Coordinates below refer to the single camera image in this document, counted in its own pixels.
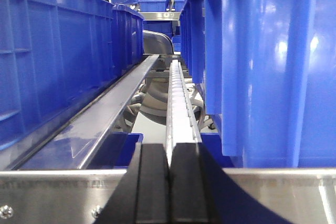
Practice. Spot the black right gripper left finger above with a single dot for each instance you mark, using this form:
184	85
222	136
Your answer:
142	195

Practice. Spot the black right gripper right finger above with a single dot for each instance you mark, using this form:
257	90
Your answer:
202	193

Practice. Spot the large blue bin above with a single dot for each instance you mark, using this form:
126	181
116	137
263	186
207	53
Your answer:
53	53
266	72

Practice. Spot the white roller conveyor track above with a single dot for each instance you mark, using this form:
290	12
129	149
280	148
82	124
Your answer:
181	125

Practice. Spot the steel shelf front beam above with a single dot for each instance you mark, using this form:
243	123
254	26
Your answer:
302	195

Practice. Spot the blue bin background shelf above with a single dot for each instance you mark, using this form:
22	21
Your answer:
153	5

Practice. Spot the steel guide rail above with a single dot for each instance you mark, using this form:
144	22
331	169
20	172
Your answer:
76	142

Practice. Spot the grey curved duct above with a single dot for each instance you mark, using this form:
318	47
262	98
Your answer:
157	43

